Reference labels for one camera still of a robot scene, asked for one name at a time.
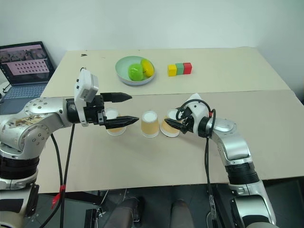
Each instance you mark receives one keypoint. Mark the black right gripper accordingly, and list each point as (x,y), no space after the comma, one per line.
(186,121)

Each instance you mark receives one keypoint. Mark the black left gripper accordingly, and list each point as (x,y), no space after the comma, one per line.
(92,115)

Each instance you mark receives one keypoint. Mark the tan paper cup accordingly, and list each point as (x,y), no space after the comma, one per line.
(116,131)
(169,130)
(149,126)

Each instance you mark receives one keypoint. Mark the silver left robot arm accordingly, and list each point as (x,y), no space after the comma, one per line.
(35,118)

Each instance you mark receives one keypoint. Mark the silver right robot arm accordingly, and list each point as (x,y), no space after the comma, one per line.
(234,145)

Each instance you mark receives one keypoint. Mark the pale green bowl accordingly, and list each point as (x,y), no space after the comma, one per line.
(122,70)

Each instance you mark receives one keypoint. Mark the green plastic toy fruit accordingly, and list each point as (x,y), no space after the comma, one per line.
(135,71)

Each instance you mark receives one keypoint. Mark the yellow plastic toy fruit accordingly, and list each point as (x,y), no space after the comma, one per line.
(147,67)

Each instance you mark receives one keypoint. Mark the yellow cube block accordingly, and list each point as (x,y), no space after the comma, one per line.
(172,70)

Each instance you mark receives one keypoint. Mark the green cube block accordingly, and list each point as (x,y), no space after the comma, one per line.
(180,69)

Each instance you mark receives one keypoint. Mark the red cube block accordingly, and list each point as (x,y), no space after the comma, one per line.
(187,68)

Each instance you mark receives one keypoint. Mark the dark rounded shape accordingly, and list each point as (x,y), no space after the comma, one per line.
(128,213)
(182,215)

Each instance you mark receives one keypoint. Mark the open blue laptop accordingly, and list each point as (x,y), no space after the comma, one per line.
(26,64)

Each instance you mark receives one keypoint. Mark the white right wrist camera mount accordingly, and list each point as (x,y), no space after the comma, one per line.
(198,107)

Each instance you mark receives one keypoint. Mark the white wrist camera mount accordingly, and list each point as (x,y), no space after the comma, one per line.
(198,107)
(86,85)

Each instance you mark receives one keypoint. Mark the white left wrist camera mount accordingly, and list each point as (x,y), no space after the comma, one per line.
(86,85)

